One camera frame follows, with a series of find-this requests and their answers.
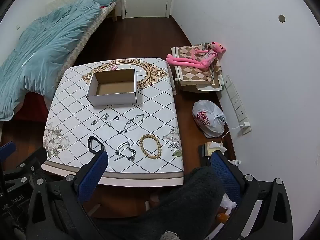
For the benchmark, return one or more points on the brown checkered folded cloth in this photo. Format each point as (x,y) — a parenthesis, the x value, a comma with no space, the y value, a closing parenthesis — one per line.
(192,76)

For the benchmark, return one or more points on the white plastic bag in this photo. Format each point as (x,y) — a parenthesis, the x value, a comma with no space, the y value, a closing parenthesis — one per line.
(207,127)

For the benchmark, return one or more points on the cardboard box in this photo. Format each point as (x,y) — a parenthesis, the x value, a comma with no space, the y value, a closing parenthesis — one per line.
(112,98)

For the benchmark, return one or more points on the person's dark fleece pants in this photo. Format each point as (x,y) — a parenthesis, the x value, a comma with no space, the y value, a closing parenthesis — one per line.
(187,200)

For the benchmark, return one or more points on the white power strip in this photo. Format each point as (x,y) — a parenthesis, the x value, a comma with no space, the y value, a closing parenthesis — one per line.
(235,102)

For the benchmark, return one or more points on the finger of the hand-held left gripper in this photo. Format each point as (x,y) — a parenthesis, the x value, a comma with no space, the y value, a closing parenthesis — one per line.
(35,157)
(7,150)

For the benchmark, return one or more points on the table with patterned cloth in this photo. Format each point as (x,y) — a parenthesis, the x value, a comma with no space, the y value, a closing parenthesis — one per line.
(75,92)

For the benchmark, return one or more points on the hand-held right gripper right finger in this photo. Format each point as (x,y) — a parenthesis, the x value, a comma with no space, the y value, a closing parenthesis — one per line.
(225,172)

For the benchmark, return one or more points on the tissue box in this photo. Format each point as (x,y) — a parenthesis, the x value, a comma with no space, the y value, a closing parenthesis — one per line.
(208,150)

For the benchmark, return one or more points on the blue quilt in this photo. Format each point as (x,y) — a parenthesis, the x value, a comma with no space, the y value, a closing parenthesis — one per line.
(50,47)

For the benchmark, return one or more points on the white charger plug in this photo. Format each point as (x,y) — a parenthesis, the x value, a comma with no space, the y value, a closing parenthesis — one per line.
(246,125)

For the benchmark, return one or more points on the pink plush toy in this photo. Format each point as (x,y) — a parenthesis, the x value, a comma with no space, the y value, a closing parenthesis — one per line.
(185,62)

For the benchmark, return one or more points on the red cloth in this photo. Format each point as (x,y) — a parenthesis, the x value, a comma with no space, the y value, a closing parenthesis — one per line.
(104,6)

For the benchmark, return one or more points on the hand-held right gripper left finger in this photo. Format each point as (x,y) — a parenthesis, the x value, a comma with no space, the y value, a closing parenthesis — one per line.
(93,172)

